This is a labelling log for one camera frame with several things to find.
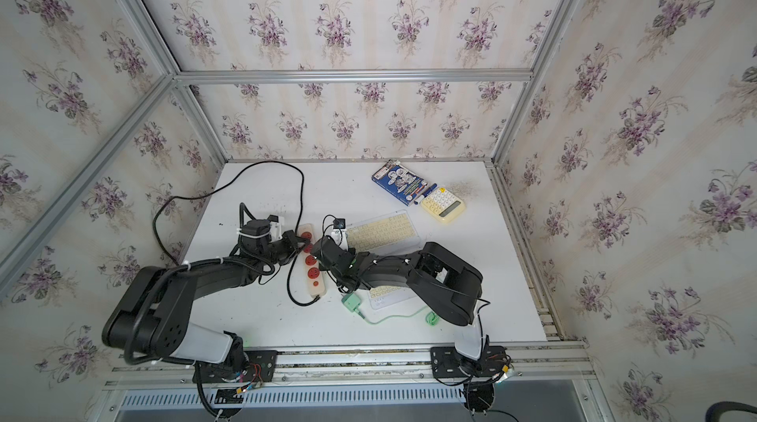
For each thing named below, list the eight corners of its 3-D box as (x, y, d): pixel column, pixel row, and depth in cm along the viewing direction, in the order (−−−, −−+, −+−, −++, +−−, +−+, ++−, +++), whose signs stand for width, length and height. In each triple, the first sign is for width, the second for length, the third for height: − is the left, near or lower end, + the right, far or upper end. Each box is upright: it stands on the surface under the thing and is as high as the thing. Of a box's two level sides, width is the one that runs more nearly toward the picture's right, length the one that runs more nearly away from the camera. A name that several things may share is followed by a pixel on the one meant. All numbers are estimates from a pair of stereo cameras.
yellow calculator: (445, 226, 102) (446, 223, 101) (419, 205, 108) (419, 201, 107) (467, 207, 108) (468, 204, 106) (440, 188, 114) (441, 184, 112)
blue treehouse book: (371, 179, 116) (371, 174, 113) (393, 163, 122) (393, 158, 119) (407, 206, 107) (408, 201, 105) (428, 187, 113) (430, 182, 111)
